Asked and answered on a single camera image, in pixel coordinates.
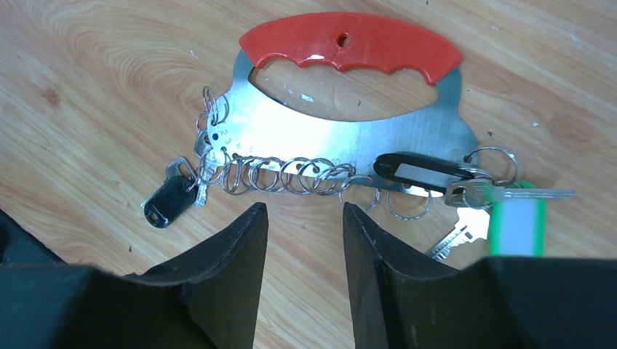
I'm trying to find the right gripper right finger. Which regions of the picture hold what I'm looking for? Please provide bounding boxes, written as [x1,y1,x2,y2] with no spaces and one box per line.
[343,203,616,348]

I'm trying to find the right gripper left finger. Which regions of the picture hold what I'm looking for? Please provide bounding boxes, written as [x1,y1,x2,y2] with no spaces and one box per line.
[1,203,268,348]

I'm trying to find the key with black tag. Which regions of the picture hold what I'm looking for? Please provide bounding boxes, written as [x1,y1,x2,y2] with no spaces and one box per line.
[373,153,576,209]

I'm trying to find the red handled metal key organizer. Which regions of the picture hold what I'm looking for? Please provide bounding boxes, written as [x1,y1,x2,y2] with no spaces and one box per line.
[195,12,490,206]

